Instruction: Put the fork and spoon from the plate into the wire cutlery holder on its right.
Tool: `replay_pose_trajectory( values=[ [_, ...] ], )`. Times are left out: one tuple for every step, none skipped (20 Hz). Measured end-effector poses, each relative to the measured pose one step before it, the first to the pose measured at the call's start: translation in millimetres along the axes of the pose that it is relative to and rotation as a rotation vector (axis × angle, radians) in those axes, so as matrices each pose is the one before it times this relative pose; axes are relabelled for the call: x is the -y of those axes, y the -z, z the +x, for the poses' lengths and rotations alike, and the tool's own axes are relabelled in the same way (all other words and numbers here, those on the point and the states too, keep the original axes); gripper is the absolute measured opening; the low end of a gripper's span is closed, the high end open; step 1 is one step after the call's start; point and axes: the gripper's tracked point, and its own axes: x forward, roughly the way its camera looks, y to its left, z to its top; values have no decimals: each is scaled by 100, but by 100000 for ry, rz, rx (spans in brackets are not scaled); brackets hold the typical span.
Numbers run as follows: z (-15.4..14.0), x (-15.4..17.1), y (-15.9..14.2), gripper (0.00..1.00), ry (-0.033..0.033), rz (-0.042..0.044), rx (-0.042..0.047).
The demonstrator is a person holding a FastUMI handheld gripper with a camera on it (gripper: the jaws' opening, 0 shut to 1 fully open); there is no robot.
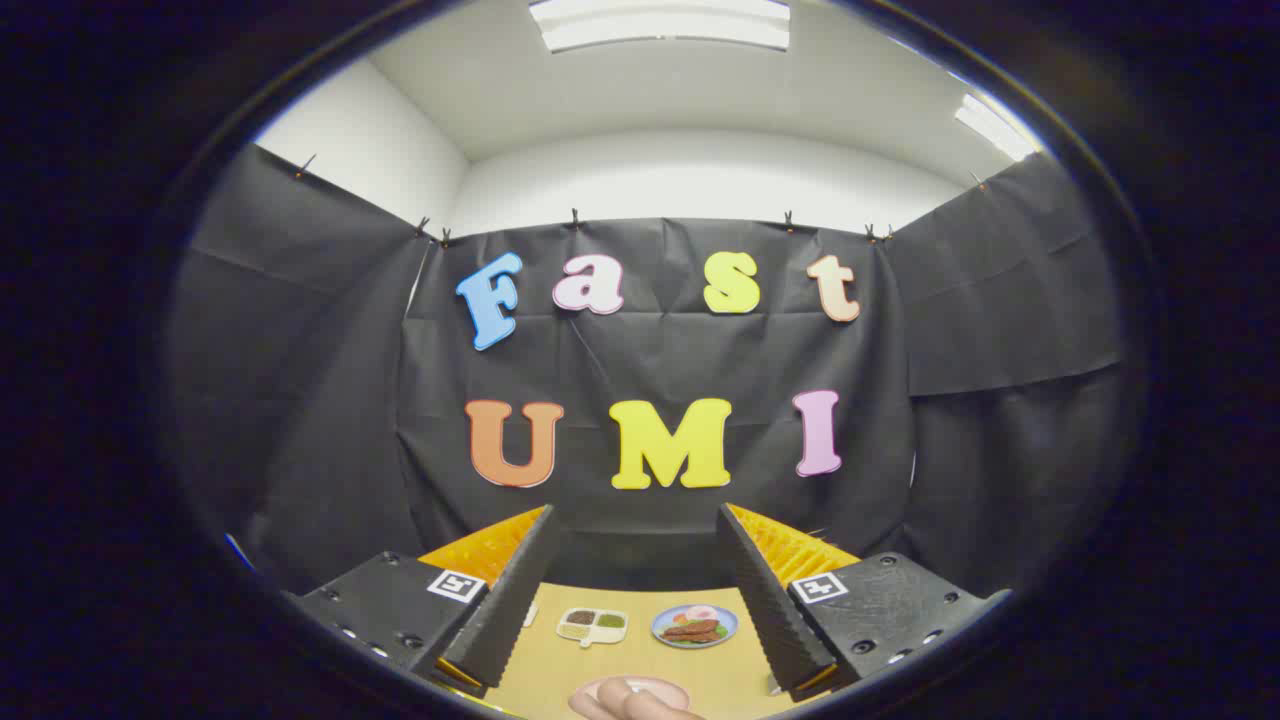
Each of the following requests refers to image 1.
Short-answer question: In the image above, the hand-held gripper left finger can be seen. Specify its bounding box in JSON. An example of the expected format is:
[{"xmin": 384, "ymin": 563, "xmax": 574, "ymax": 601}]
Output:
[{"xmin": 290, "ymin": 505, "xmax": 561, "ymax": 701}]

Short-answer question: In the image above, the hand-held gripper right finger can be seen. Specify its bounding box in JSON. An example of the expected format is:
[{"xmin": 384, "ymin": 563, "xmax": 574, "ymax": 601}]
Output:
[{"xmin": 715, "ymin": 503, "xmax": 1011, "ymax": 701}]

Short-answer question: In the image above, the blue food plate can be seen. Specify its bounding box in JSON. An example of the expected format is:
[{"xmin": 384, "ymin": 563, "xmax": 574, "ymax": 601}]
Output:
[{"xmin": 651, "ymin": 604, "xmax": 739, "ymax": 649}]

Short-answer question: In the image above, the white divided grain tray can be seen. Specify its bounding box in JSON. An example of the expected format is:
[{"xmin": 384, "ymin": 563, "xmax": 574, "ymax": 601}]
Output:
[{"xmin": 556, "ymin": 607, "xmax": 629, "ymax": 649}]

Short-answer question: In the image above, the pink round plate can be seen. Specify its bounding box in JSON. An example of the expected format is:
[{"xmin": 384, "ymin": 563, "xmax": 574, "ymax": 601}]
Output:
[{"xmin": 582, "ymin": 676, "xmax": 691, "ymax": 713}]

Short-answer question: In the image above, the black backdrop cloth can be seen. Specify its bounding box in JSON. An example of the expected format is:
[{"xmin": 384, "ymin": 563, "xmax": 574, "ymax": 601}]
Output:
[{"xmin": 170, "ymin": 145, "xmax": 1126, "ymax": 601}]

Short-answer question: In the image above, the ceiling light panel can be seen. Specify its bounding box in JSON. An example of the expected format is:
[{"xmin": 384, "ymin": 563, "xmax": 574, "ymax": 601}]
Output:
[
  {"xmin": 955, "ymin": 93, "xmax": 1041, "ymax": 161},
  {"xmin": 530, "ymin": 0, "xmax": 791, "ymax": 53}
]

